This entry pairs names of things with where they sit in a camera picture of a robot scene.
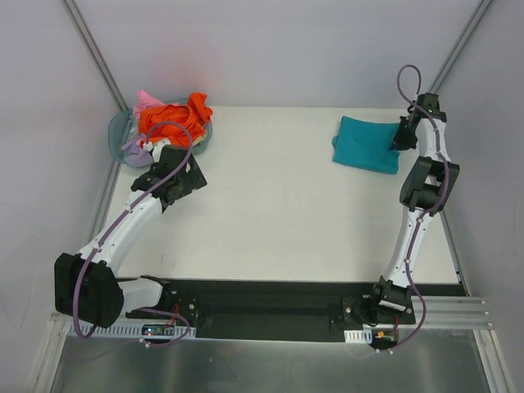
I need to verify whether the teal t shirt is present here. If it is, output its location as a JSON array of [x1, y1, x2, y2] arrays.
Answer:
[[332, 116, 400, 175]]

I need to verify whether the white slotted right cable duct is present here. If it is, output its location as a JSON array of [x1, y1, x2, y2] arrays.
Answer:
[[344, 329, 373, 345]]

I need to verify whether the teal plastic laundry basket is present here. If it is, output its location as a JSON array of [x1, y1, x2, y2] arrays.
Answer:
[[108, 89, 213, 168]]

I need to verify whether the aluminium right frame post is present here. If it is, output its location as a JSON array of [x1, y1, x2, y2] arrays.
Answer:
[[428, 0, 495, 94]]

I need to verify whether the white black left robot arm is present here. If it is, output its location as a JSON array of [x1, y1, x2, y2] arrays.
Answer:
[[54, 147, 207, 328]]

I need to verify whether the orange t shirt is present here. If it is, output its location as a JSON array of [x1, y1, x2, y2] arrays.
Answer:
[[138, 92, 213, 147]]

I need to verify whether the aluminium front rail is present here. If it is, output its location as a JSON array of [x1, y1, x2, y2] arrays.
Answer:
[[422, 296, 495, 330]]

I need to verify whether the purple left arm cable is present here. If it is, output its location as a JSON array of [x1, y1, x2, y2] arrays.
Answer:
[[72, 121, 194, 349]]

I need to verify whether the aluminium left frame post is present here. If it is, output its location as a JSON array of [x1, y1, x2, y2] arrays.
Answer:
[[61, 0, 129, 111]]

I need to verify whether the aluminium frame post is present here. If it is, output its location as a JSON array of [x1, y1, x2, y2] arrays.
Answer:
[[61, 0, 129, 111], [428, 0, 495, 94]]

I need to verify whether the pink t shirt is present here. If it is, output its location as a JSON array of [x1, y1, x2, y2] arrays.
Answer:
[[133, 89, 165, 120]]

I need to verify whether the lavender t shirt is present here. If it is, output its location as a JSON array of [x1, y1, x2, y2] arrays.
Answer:
[[121, 134, 179, 168]]

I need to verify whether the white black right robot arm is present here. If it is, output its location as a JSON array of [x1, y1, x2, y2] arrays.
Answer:
[[368, 117, 460, 323]]

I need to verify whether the white slotted cable duct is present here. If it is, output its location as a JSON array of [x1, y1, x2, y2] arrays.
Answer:
[[91, 322, 196, 340], [344, 329, 373, 345]]

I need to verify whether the white slotted left cable duct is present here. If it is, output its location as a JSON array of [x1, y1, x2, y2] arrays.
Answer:
[[91, 322, 196, 340]]

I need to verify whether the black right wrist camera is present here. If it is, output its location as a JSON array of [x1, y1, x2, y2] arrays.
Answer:
[[415, 93, 447, 123]]

